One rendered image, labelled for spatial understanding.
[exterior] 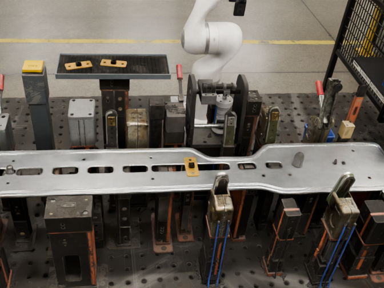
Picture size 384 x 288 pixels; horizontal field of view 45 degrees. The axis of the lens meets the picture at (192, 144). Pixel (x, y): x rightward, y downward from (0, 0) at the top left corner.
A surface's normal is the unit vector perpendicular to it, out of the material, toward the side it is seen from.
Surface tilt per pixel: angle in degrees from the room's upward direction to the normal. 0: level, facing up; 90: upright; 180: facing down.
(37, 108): 90
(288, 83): 0
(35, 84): 90
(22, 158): 0
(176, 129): 90
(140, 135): 90
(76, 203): 0
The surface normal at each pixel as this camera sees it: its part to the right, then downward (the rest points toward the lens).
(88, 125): 0.13, 0.64
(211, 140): 0.08, -0.77
